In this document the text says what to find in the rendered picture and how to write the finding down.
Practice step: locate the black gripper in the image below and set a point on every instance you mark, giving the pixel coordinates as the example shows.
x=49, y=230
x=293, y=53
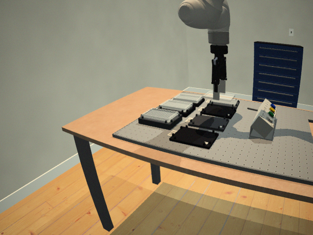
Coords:
x=218, y=70

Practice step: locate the white operator button panel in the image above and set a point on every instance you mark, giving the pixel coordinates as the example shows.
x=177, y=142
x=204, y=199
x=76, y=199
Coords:
x=264, y=121

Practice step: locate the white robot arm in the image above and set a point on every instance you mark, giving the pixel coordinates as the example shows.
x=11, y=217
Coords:
x=213, y=15

